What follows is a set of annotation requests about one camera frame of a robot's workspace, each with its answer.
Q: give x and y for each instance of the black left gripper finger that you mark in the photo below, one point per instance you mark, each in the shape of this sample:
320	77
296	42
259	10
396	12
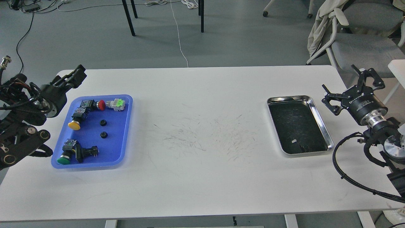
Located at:
72	80

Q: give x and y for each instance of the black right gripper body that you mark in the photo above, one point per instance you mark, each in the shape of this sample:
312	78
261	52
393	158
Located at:
361	102

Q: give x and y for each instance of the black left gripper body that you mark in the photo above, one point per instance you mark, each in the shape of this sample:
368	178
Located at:
55	96

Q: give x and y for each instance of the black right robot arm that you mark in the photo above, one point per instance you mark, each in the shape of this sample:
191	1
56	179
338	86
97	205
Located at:
383	143

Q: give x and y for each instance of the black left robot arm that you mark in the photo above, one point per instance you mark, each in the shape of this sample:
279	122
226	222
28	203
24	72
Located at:
24	107

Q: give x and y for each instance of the grey green connector part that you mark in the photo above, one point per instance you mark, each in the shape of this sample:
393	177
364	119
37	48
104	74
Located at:
116	104

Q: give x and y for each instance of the white side table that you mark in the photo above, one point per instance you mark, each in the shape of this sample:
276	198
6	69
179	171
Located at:
397	67

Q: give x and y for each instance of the shiny metal tray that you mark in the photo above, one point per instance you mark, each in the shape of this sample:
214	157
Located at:
299	127

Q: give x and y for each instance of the grey office chair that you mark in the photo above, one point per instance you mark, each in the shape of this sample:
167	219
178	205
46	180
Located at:
365	33

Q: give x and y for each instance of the blue plastic tray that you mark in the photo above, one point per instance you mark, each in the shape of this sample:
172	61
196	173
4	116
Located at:
111	149

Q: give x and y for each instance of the beige jacket on chair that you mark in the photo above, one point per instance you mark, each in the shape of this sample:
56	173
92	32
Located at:
321	23

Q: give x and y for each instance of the black table legs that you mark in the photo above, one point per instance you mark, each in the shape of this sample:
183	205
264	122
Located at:
191	4

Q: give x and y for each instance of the yellow push button switch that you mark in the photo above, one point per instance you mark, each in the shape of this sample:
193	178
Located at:
79	115

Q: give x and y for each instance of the red push button switch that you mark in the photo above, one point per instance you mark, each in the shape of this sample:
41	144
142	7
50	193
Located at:
93	105

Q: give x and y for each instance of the green push button switch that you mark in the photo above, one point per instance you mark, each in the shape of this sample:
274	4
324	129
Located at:
69	149

